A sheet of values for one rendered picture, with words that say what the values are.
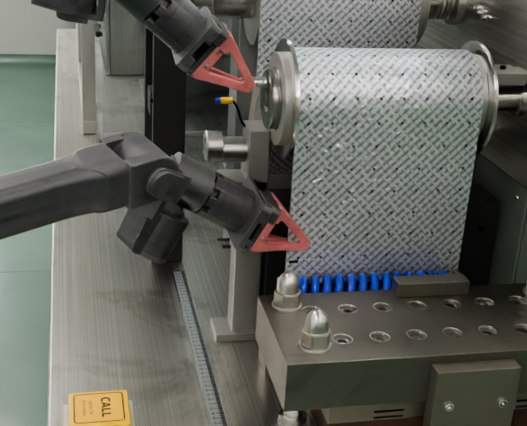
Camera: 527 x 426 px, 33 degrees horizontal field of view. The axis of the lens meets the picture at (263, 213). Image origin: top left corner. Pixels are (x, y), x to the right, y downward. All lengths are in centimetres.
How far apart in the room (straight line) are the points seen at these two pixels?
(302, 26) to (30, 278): 232
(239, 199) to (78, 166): 21
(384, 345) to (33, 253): 274
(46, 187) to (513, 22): 67
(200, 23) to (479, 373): 50
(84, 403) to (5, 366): 185
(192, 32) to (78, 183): 23
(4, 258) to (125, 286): 225
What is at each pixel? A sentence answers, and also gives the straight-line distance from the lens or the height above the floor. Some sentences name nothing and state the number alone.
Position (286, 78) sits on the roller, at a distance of 107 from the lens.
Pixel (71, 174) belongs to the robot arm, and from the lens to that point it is 95.
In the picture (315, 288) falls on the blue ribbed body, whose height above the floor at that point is 103.
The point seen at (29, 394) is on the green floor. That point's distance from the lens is 279.
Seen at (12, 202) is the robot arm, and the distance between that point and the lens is 93.
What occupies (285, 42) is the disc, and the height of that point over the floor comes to 132.
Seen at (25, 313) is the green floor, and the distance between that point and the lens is 322.
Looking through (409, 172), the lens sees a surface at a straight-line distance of 113.
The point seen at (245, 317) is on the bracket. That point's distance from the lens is 125.
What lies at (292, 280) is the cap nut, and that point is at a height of 107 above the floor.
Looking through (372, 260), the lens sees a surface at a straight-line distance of 117.
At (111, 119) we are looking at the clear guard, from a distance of 212.
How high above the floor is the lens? 154
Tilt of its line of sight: 22 degrees down
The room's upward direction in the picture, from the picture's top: 4 degrees clockwise
